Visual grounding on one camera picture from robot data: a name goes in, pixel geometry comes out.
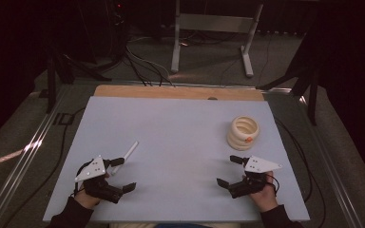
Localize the black floor cable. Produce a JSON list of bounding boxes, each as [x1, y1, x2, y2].
[[2, 107, 87, 228], [273, 116, 328, 228]]

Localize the person's left hand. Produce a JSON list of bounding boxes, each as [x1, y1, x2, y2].
[[73, 172, 110, 210]]

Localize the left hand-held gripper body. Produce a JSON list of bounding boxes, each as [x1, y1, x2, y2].
[[73, 154, 125, 204]]

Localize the person's right hand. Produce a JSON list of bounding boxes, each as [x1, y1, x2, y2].
[[241, 171, 280, 214]]

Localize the white floor cable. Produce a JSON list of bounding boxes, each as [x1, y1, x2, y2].
[[125, 47, 173, 87]]

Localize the aluminium rail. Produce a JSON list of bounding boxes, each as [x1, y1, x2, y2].
[[298, 94, 365, 228], [0, 85, 72, 228]]

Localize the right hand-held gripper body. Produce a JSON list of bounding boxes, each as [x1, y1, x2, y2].
[[227, 155, 283, 200]]

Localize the white pen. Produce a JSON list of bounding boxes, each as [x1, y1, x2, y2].
[[111, 141, 140, 176]]

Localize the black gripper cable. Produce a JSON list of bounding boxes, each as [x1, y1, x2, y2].
[[266, 175, 281, 197], [71, 160, 93, 198]]

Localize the wooden table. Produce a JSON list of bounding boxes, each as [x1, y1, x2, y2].
[[93, 84, 265, 102]]

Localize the black tripod stand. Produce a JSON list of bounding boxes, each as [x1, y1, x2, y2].
[[256, 28, 322, 126], [45, 47, 112, 115]]

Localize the grey metal stand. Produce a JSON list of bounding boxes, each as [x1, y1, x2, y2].
[[170, 0, 265, 79]]

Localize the light blue board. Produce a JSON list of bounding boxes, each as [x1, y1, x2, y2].
[[42, 95, 311, 223]]

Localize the black equipment tower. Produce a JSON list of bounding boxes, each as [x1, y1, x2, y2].
[[75, 0, 129, 65]]

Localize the cream ribbed holder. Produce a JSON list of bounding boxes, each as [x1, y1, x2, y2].
[[226, 115, 260, 152]]

